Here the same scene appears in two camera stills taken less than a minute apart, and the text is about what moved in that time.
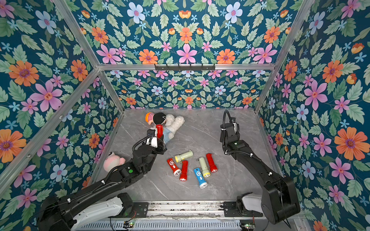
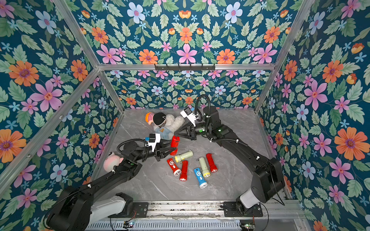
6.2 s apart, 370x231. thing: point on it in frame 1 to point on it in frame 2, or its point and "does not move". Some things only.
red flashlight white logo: [174, 167] does not move
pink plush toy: [112, 160] does not move
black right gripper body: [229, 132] to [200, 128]
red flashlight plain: [160, 130] to [175, 144]
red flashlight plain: [184, 174] does not move
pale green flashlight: [178, 158] does not move
